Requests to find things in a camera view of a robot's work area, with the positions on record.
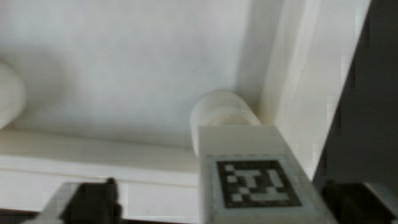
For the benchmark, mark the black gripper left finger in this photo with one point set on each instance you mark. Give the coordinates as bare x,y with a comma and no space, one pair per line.
84,204

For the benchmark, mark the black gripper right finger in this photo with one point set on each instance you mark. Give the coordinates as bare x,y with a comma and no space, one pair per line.
362,202

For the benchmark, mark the white table leg with tag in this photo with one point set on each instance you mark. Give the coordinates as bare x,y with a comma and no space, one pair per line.
255,187

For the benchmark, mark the white square tabletop part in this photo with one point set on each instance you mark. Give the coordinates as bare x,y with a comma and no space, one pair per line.
122,59

